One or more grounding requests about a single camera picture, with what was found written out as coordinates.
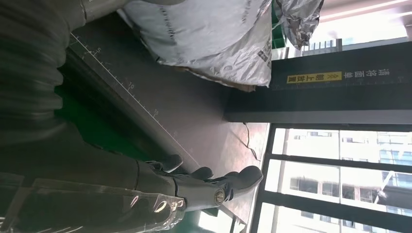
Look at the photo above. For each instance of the large grey plastic mailer package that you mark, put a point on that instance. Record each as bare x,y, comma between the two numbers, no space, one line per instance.
299,19

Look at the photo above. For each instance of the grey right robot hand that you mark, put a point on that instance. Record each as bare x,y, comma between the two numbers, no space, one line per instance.
80,180

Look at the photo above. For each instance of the black inbound scanner machine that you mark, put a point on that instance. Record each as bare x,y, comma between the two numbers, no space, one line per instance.
180,106

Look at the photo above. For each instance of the aluminium conveyor frame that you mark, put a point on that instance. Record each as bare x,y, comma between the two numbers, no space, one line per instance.
236,222

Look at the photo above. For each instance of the dark window frame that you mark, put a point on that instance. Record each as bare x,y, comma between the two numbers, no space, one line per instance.
322,161

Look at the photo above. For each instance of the green plastic crate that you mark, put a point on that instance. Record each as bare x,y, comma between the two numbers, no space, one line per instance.
278,38

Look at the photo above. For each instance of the yellow warning label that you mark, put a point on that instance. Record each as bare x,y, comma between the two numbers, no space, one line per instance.
314,77

